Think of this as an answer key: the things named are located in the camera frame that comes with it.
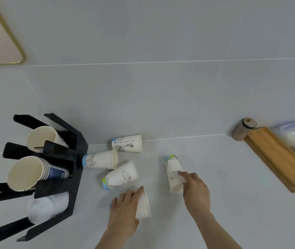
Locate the person's left hand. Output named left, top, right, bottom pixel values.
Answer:
left=108, top=186, right=144, bottom=235

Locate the person's right hand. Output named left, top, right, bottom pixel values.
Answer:
left=178, top=171, right=212, bottom=218

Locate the white printed paper cup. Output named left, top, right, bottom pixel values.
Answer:
left=82, top=149, right=118, bottom=170
left=101, top=161, right=139, bottom=190
left=165, top=154, right=187, bottom=194
left=109, top=190, right=151, bottom=220
left=111, top=134, right=142, bottom=153

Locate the person's left forearm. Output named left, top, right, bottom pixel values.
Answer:
left=95, top=229, right=135, bottom=249

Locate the person's right forearm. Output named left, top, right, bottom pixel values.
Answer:
left=189, top=211, right=243, bottom=249

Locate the black cup holder rack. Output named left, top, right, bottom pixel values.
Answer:
left=0, top=113, right=89, bottom=242

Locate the stack of paper cups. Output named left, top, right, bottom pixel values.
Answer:
left=7, top=156, right=70, bottom=192

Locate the plain white paper cup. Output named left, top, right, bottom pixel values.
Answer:
left=26, top=126, right=69, bottom=153

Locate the brown jar with lid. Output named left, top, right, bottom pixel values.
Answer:
left=232, top=118, right=257, bottom=141

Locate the wooden tray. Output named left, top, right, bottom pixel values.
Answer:
left=244, top=127, right=295, bottom=193

